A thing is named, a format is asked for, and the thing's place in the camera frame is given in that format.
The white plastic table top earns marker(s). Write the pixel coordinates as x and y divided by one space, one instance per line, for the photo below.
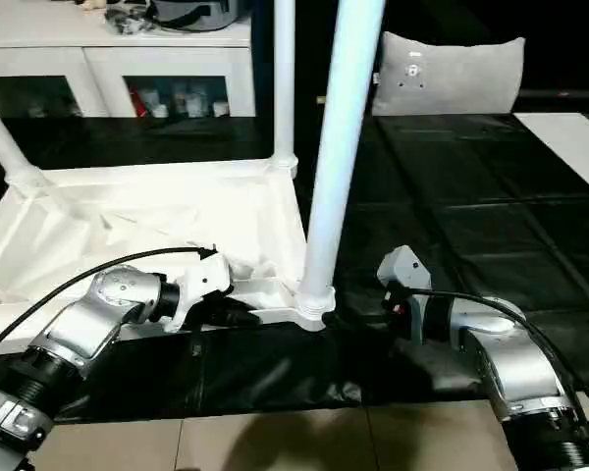
127 206

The white plastic table leg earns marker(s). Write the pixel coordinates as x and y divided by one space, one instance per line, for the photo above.
343 122
284 73
5 147

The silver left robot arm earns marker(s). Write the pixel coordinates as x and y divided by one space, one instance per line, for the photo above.
88 319

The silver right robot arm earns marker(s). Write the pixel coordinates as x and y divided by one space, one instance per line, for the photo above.
510 353

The black table mat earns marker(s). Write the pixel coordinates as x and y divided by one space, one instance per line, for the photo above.
471 196

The white flat board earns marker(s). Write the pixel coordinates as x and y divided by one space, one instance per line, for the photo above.
569 147

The grey cushion with metal fittings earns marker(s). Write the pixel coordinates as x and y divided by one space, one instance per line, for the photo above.
451 78

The black box with gold label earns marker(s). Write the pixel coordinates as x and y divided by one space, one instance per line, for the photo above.
319 49

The black bar with red light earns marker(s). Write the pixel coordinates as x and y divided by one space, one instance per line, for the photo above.
564 93

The white glass-door cabinet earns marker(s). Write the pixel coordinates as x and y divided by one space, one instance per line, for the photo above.
54 64

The beige plush toy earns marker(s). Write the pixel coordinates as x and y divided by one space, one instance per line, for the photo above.
92 4

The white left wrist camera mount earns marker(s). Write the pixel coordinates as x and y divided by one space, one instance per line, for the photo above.
201 284

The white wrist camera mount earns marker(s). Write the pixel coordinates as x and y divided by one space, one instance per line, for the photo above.
201 284
405 267

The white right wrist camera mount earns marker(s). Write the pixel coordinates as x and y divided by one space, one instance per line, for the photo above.
405 267

